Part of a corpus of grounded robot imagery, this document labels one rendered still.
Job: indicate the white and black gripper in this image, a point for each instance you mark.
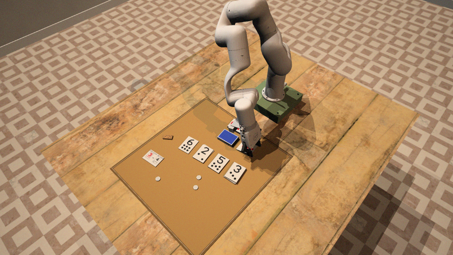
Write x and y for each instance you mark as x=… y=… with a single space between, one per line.
x=250 y=139

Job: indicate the blue card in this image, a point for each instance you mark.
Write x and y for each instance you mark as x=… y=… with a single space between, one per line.
x=227 y=137

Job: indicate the tan flat mat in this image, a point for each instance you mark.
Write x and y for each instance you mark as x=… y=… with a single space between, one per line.
x=231 y=221

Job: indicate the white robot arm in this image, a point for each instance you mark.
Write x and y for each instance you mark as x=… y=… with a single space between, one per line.
x=276 y=53

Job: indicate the brown square mat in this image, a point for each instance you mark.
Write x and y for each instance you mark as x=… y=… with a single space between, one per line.
x=197 y=216

